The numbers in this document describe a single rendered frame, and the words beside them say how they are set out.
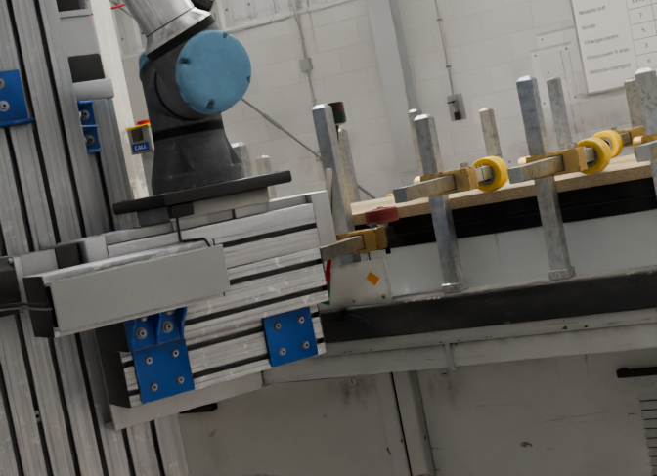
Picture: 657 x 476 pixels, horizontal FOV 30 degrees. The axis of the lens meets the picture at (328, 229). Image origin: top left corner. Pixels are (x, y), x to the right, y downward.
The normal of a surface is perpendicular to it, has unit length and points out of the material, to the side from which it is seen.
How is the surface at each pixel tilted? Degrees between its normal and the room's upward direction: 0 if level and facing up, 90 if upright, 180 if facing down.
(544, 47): 90
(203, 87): 97
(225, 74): 97
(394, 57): 90
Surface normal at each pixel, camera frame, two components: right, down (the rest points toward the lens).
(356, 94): -0.48, 0.14
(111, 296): 0.50, -0.05
